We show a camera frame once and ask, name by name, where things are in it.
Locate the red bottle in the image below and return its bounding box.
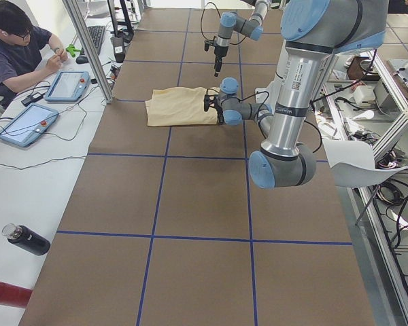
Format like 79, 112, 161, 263
0, 281, 32, 308

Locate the near blue teach pendant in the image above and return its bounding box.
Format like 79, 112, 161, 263
0, 103, 59, 147

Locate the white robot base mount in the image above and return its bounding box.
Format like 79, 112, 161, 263
254, 68, 283, 115

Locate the aluminium frame post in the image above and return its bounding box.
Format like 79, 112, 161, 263
62, 0, 113, 104

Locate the black water bottle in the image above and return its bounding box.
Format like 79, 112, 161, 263
2, 223, 50, 256

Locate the beige long-sleeve graphic shirt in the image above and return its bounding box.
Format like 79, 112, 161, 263
145, 87, 219, 127

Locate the blue teach pendant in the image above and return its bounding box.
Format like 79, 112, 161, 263
44, 71, 90, 103
0, 103, 59, 147

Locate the seated person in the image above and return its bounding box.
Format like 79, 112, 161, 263
0, 1, 68, 108

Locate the white plastic chair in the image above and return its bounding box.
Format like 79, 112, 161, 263
323, 139, 408, 188

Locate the far blue teach pendant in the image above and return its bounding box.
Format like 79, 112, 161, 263
44, 71, 90, 103

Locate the black keyboard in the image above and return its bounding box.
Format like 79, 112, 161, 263
87, 25, 106, 55

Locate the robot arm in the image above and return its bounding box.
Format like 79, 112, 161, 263
203, 1, 388, 188
204, 0, 271, 77

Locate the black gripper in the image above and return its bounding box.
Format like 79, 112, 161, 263
203, 94, 224, 125
204, 39, 228, 77

